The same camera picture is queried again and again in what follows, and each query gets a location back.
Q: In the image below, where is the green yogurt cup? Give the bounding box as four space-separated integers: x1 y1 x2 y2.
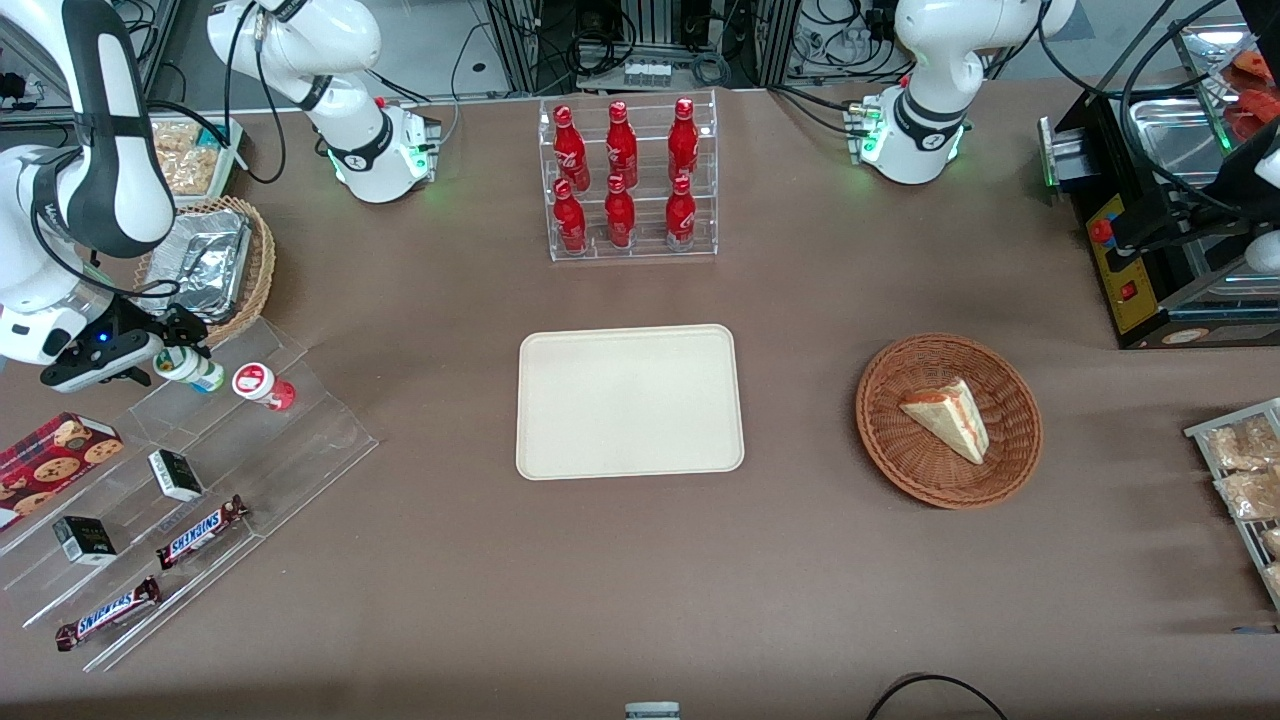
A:
155 345 225 393

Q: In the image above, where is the red yogurt cup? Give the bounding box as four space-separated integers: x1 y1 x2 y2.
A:
232 362 297 413

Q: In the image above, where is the brown wicker basket with cake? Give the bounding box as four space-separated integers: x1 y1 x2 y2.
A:
855 333 1044 510

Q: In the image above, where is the clear acrylic stepped shelf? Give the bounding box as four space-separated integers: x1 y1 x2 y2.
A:
0 318 379 673

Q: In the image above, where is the steel tray on machine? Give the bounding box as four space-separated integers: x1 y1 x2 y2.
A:
1128 97 1233 186

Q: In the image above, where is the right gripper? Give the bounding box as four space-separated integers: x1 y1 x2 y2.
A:
92 298 210 389

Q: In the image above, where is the stack of foil trays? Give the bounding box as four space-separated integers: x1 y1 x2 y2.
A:
150 210 251 323

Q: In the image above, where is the black machine with yellow panel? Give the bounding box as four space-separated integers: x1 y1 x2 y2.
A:
1040 90 1280 351

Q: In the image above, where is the cream plastic tray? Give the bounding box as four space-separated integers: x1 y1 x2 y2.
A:
515 324 746 481

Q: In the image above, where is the triangular sandwich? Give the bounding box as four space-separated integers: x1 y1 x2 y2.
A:
898 377 991 466

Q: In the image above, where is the black cable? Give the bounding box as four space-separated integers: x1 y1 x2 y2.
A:
865 674 1011 720

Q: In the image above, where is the red cola bottle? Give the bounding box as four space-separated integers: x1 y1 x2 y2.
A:
553 179 588 253
553 104 589 191
669 97 700 185
604 174 637 249
606 100 639 187
665 175 697 249

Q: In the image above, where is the white bin of snacks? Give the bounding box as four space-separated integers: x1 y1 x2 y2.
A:
148 115 244 206

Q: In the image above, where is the red tartan cookie box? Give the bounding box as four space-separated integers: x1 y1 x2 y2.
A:
0 412 126 531

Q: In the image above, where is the clear acrylic bottle rack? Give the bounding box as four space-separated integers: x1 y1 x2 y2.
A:
538 88 719 263

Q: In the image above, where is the Snickers chocolate bar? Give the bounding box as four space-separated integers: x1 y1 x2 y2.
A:
156 495 250 571
55 576 162 652

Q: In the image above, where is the steel tray with red packs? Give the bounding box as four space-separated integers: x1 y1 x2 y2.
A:
1178 18 1280 141

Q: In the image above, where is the wicker basket with foil trays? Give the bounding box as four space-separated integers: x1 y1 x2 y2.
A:
135 195 276 349

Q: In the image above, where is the small black carton box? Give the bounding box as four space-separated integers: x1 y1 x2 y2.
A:
52 515 118 566
148 449 205 503

